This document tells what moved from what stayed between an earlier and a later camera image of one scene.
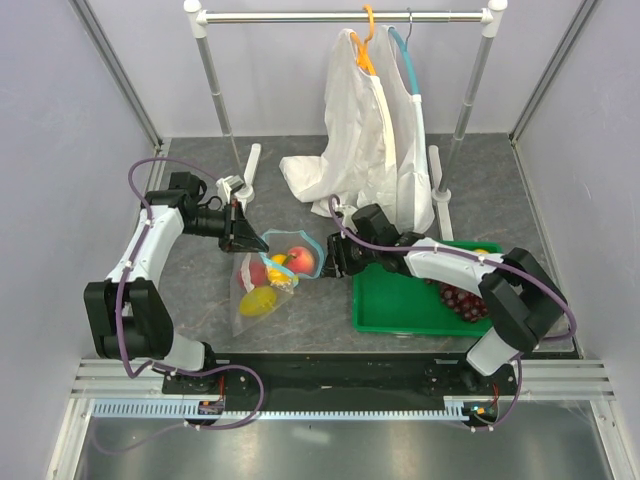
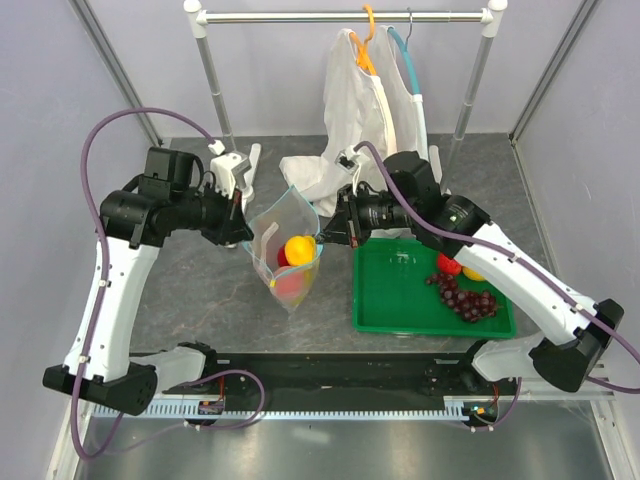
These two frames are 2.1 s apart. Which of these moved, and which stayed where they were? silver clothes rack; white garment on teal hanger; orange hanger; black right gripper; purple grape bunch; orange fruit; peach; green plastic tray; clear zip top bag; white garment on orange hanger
Moved: peach; clear zip top bag; black right gripper; orange fruit
Stayed: orange hanger; white garment on orange hanger; purple grape bunch; white garment on teal hanger; silver clothes rack; green plastic tray
